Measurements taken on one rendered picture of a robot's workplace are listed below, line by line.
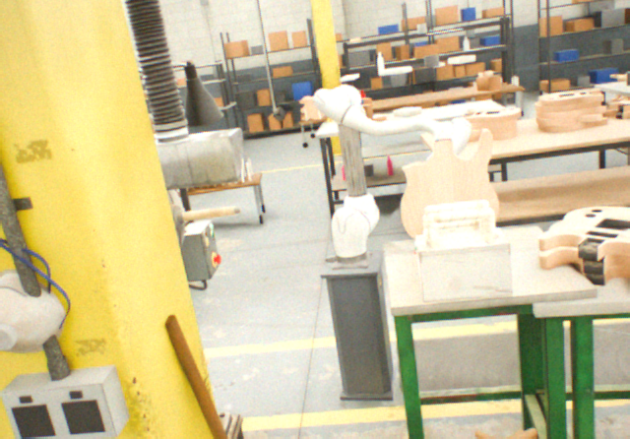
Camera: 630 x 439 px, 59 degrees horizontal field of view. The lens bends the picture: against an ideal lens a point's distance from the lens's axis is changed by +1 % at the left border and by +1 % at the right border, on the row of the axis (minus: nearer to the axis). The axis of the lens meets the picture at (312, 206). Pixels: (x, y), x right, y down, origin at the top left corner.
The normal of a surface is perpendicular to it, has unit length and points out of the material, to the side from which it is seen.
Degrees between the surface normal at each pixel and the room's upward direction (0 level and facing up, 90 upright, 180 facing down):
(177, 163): 90
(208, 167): 90
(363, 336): 90
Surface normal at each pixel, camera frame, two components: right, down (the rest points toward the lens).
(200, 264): -0.08, 0.29
